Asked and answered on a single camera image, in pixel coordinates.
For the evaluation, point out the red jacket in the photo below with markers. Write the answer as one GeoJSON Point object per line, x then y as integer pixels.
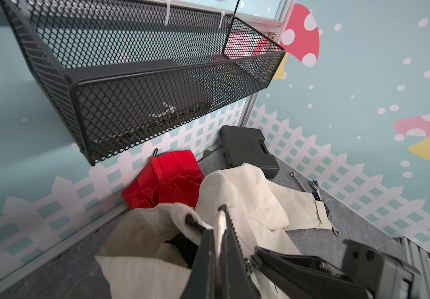
{"type": "Point", "coordinates": [173, 177]}

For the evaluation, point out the green handled ratchet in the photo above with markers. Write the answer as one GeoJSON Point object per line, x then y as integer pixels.
{"type": "Point", "coordinates": [316, 194]}

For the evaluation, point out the beige jacket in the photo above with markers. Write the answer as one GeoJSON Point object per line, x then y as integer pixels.
{"type": "Point", "coordinates": [139, 261]}

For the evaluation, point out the black box in basket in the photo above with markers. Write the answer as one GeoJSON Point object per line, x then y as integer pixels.
{"type": "Point", "coordinates": [137, 100]}

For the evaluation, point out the long metal wrench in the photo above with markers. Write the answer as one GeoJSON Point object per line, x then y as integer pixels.
{"type": "Point", "coordinates": [320, 211]}

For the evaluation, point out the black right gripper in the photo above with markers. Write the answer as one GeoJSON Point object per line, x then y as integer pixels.
{"type": "Point", "coordinates": [365, 272]}

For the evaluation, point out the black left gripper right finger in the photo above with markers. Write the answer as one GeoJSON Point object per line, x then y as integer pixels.
{"type": "Point", "coordinates": [236, 280]}

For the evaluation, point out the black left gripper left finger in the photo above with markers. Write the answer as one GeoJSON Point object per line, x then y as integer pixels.
{"type": "Point", "coordinates": [202, 281]}

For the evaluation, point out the black plastic tool case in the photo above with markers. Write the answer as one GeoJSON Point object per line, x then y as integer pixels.
{"type": "Point", "coordinates": [247, 145]}

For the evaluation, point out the black wire mesh basket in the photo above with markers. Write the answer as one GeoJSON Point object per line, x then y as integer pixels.
{"type": "Point", "coordinates": [227, 56]}

